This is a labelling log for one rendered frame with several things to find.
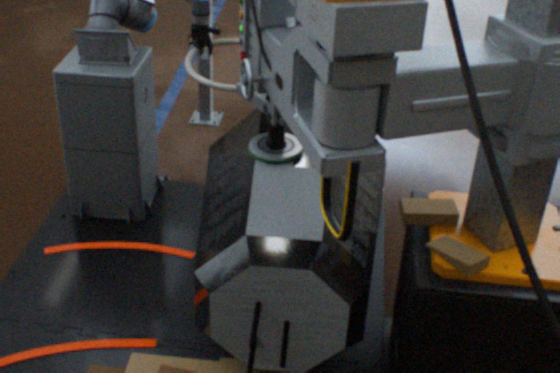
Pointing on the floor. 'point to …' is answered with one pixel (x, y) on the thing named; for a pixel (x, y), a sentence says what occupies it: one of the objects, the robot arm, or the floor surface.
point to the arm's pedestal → (109, 135)
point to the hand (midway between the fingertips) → (205, 59)
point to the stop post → (205, 59)
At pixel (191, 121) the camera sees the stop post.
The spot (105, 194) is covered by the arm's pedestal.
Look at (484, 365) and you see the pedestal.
